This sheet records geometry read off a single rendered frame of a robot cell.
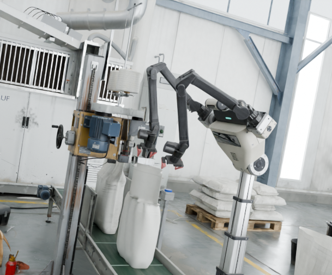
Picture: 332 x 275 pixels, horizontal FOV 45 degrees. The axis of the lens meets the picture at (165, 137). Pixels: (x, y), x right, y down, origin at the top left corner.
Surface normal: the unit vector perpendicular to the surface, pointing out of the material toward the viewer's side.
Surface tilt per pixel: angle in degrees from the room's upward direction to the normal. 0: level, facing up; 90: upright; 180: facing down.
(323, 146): 90
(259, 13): 90
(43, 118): 90
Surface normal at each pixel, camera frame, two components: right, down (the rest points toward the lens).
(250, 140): 0.41, 0.12
